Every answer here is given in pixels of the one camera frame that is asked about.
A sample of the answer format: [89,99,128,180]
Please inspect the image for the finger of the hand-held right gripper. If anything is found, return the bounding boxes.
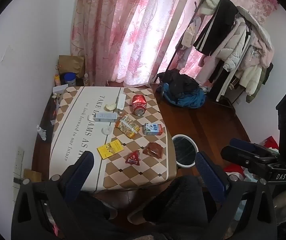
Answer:
[220,146,278,167]
[229,138,278,155]

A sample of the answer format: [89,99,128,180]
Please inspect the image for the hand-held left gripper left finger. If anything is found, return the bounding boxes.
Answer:
[11,151,94,240]

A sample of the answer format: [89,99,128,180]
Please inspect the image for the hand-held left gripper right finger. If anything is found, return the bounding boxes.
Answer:
[195,151,278,240]

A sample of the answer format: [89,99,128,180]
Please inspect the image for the white round trash bin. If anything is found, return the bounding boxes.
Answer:
[171,134,199,169]

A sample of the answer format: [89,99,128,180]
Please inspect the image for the white carton box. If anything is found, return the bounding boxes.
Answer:
[93,112,118,122]

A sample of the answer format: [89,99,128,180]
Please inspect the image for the orange snack packet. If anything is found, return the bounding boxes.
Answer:
[115,114,140,139]

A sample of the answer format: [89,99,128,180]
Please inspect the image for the red soda can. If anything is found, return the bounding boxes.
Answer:
[132,94,147,116]

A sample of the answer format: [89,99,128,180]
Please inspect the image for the yellow paper packet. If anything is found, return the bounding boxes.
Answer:
[97,140,124,160]

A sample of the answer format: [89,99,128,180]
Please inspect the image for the person's right leg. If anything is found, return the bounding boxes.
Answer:
[142,175,210,240]

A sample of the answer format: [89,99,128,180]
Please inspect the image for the person's leg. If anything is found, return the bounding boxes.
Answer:
[142,175,210,240]
[65,194,119,240]

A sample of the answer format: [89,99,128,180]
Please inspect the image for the person's left leg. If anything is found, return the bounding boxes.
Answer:
[65,194,119,240]

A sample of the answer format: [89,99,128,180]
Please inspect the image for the checkered printed tablecloth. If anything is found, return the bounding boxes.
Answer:
[49,86,177,193]

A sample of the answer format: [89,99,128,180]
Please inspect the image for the small red snack packet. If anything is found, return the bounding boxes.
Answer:
[125,150,141,166]

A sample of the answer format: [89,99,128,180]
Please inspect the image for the white spray bottle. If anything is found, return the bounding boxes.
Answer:
[36,124,47,141]

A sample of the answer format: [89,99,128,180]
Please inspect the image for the olive green coat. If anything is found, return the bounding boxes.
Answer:
[245,66,271,103]

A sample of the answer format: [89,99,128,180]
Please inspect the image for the black clothes rack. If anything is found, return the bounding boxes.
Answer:
[153,0,274,107]

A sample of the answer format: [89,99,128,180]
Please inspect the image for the brown crumpled wrapper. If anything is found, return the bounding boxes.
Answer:
[142,142,165,159]

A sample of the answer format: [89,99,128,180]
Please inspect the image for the cream puffer jacket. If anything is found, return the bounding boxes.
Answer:
[238,64,263,96]

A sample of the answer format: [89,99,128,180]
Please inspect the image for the blue milk carton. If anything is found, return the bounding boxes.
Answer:
[143,123,164,136]

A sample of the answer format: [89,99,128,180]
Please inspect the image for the blue jacket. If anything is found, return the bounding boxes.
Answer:
[162,82,206,109]

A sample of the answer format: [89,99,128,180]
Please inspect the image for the grey slipper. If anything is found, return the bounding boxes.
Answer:
[127,209,156,226]

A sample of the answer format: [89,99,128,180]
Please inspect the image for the long white box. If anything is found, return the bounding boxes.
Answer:
[116,94,126,111]

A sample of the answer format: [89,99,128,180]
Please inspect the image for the pink fluffy jacket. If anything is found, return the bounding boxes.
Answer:
[248,36,275,69]

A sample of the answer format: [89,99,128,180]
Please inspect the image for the black garment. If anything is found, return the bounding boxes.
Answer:
[156,68,200,97]

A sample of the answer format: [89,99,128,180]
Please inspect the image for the blue white tub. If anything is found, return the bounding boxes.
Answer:
[63,72,77,87]

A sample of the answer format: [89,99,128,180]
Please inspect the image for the pale grey long puffer coat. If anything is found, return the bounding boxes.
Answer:
[217,6,271,72]

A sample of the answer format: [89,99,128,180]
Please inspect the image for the brown paper bag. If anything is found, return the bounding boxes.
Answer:
[58,54,86,75]

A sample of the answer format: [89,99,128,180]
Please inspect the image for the black white-striped pants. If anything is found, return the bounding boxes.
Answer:
[192,0,239,57]

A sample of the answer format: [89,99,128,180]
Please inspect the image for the white puffer coat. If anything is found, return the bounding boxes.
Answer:
[198,0,223,15]

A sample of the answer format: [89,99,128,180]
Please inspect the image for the pink floral curtain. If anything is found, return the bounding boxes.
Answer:
[69,0,280,88]

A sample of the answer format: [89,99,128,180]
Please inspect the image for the white wall socket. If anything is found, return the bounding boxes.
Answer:
[13,147,25,173]

